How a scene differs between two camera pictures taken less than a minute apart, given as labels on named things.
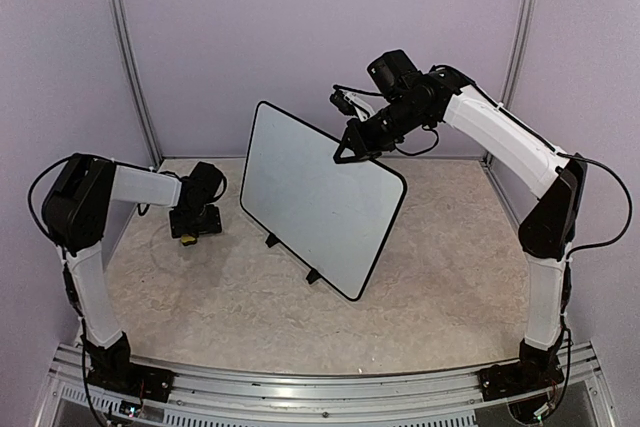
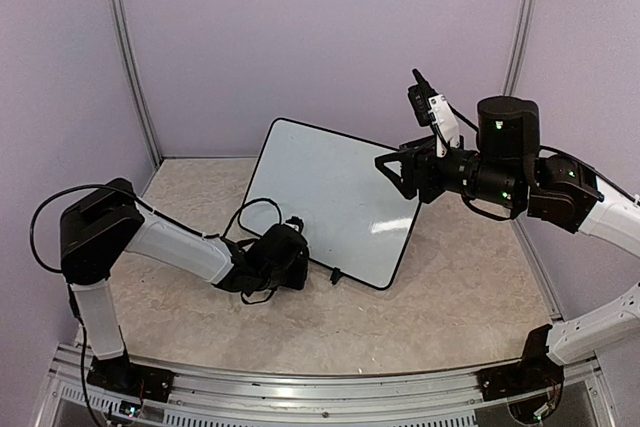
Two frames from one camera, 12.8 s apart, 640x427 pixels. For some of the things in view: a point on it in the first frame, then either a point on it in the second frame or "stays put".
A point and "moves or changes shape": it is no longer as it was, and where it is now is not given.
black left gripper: (179, 228) -> (298, 279)
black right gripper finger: (354, 144) -> (405, 181)
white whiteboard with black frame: (335, 218) moves or changes shape
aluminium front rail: (74, 398) stays put
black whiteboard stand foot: (312, 276) -> (336, 275)
